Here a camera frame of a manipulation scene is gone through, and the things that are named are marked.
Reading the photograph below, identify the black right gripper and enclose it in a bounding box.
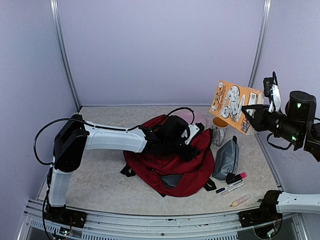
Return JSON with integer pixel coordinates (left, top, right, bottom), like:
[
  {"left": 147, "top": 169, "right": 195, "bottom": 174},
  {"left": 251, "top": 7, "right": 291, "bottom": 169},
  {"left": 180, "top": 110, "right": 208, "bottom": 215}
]
[{"left": 242, "top": 103, "right": 305, "bottom": 146}]

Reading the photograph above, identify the orange treehouse book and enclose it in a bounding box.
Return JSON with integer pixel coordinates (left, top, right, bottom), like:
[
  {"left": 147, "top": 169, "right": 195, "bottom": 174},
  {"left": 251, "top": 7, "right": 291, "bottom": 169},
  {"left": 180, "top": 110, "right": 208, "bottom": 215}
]
[{"left": 209, "top": 80, "right": 265, "bottom": 136}]

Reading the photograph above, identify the red student backpack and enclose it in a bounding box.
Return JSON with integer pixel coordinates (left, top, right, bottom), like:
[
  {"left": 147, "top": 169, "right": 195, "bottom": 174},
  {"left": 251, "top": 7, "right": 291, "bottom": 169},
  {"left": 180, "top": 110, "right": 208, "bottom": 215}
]
[{"left": 121, "top": 128, "right": 217, "bottom": 197}]

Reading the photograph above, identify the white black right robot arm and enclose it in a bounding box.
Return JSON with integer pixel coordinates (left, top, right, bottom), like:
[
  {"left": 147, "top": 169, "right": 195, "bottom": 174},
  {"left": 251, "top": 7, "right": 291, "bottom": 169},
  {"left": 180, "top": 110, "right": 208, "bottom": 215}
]
[{"left": 241, "top": 90, "right": 320, "bottom": 222}]

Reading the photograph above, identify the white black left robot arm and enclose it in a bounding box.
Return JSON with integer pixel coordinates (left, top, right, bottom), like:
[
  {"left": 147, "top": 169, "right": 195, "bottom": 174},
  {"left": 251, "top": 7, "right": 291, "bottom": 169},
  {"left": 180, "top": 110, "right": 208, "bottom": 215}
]
[{"left": 46, "top": 111, "right": 205, "bottom": 223}]

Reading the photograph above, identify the patterned mug orange inside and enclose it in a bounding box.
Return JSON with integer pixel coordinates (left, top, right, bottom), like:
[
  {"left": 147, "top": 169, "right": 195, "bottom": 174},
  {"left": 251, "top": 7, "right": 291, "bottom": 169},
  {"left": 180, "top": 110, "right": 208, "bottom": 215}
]
[{"left": 210, "top": 116, "right": 229, "bottom": 147}]

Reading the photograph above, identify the pink plastic plate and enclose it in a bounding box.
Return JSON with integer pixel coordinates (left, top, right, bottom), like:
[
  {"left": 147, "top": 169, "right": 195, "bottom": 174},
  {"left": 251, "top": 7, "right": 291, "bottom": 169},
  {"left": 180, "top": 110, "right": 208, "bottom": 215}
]
[{"left": 174, "top": 109, "right": 207, "bottom": 129}]

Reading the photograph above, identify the grey pencil case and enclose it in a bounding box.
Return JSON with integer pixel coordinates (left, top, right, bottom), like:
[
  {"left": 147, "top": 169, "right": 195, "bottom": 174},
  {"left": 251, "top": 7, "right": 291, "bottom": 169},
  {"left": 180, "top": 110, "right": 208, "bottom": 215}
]
[{"left": 212, "top": 135, "right": 240, "bottom": 184}]

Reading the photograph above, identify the blue capped marker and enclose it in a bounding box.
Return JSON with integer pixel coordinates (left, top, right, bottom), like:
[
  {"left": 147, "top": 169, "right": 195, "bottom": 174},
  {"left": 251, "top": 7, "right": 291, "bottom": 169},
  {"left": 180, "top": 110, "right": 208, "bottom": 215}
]
[{"left": 216, "top": 181, "right": 244, "bottom": 194}]

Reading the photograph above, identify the pink highlighter black cap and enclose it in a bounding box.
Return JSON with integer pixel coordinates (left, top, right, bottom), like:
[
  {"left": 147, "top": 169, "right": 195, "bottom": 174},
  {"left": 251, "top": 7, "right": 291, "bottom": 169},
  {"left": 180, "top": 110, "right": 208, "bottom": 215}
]
[{"left": 225, "top": 172, "right": 247, "bottom": 185}]

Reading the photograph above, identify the white pen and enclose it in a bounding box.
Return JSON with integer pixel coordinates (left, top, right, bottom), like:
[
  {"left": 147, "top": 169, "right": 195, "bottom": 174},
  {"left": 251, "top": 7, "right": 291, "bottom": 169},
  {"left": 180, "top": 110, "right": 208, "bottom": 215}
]
[{"left": 221, "top": 182, "right": 245, "bottom": 196}]

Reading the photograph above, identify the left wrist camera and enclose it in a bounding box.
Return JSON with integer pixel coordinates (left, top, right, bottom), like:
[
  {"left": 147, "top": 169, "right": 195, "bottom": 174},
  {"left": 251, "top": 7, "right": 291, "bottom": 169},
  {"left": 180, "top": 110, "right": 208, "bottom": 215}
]
[{"left": 181, "top": 122, "right": 205, "bottom": 145}]

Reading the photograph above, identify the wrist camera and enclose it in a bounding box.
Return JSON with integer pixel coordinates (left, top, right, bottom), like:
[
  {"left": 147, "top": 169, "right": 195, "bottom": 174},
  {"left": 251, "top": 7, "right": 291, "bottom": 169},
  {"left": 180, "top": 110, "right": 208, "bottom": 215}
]
[
  {"left": 263, "top": 77, "right": 274, "bottom": 98},
  {"left": 181, "top": 122, "right": 205, "bottom": 145}
]

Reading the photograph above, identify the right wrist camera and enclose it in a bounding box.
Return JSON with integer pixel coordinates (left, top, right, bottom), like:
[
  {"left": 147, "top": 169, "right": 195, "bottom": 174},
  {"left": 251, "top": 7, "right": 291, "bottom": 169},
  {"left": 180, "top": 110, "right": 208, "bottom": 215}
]
[{"left": 263, "top": 77, "right": 274, "bottom": 98}]

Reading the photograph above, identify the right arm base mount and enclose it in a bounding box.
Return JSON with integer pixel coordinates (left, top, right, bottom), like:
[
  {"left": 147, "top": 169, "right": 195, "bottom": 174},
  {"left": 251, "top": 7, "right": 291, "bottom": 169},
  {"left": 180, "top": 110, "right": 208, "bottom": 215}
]
[{"left": 238, "top": 208, "right": 283, "bottom": 228}]

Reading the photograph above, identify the right aluminium corner post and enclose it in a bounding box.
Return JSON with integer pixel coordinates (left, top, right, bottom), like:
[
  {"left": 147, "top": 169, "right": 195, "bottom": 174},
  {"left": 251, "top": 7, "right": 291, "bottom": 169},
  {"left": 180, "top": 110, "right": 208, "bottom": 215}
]
[{"left": 246, "top": 0, "right": 272, "bottom": 88}]

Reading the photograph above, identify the aluminium corner post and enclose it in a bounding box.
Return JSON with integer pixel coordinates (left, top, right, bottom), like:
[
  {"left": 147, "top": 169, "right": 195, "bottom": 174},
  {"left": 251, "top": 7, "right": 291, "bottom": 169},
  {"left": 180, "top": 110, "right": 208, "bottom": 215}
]
[
  {"left": 246, "top": 0, "right": 272, "bottom": 88},
  {"left": 49, "top": 0, "right": 82, "bottom": 112}
]

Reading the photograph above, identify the aluminium front rail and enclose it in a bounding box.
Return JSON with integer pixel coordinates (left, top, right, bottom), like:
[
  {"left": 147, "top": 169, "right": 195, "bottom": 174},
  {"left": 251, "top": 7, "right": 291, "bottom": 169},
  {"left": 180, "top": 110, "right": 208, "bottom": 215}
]
[{"left": 17, "top": 198, "right": 308, "bottom": 240}]

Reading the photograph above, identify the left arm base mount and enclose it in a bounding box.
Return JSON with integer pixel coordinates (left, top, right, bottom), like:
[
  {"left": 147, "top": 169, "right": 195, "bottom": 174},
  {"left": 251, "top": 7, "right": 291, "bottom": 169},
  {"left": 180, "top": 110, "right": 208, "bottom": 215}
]
[{"left": 44, "top": 206, "right": 87, "bottom": 229}]

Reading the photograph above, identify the left aluminium corner post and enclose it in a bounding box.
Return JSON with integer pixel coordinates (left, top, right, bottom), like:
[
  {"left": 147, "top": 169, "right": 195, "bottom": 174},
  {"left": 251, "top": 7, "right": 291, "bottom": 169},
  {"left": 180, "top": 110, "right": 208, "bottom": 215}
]
[{"left": 49, "top": 0, "right": 82, "bottom": 112}]

